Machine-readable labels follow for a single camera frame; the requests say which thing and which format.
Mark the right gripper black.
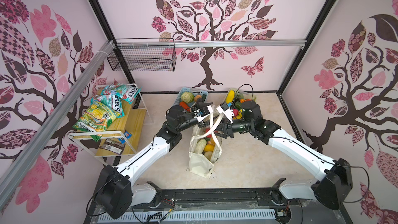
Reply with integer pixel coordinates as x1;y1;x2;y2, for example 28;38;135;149
209;117;252;140

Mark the wrinkled yellow orange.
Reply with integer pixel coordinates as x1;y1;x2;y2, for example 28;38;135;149
203;144;215;152

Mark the white radish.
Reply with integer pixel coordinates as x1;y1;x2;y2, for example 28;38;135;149
193;139;207;154

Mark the cream pear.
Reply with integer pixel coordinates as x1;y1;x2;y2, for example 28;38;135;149
203;151;213;161

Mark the cream canvas grocery tote bag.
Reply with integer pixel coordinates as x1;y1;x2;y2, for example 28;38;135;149
188;116;222;179

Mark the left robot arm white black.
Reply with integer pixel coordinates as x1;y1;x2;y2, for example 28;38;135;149
91;103;214;219

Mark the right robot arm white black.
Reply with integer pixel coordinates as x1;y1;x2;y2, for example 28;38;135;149
216;101;352;210

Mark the Fox's candy bag upper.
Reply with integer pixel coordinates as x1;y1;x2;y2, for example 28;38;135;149
101;83;141;104

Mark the fox's candy bag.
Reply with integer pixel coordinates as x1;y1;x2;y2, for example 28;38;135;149
90;94;125;118
101;83;141;104

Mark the Fox's candy bag lower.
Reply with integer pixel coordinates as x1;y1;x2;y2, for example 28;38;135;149
90;94;125;118

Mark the green yellow snack bag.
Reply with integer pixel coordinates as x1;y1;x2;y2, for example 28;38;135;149
73;100;121;132

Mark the orange carrot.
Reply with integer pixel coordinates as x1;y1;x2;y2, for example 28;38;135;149
179;101;190;112

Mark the blue plastic basket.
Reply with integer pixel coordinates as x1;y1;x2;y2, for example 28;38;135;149
173;87;208;107

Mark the green cabbage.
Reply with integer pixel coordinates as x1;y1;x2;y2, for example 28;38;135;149
180;91;195;104

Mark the yellow corn cob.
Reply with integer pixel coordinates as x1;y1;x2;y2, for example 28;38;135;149
226;90;235;104

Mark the green plastic basket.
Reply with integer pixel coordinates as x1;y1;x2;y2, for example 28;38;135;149
223;88;257;106

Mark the blue snack packet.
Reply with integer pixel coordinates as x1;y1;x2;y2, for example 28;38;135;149
118;131;132;144

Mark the white wooden shelf rack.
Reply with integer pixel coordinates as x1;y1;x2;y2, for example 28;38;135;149
68;93;150;166

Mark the dark chocolate bar packet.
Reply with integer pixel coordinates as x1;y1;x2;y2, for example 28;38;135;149
99;139;125;155

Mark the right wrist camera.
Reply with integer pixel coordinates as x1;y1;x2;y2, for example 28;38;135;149
216;102;234;123

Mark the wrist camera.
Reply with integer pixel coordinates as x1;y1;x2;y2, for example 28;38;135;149
216;102;234;123
191;102;214;122

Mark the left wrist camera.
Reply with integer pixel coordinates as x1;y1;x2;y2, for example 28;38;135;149
191;102;214;122

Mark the black wire wall basket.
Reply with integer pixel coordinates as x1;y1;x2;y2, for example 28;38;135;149
107;37;177;72

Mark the white slotted cable duct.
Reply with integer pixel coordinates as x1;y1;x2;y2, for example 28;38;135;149
97;209;276;224

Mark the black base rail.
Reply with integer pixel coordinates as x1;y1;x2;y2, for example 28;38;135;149
84;188;353;224

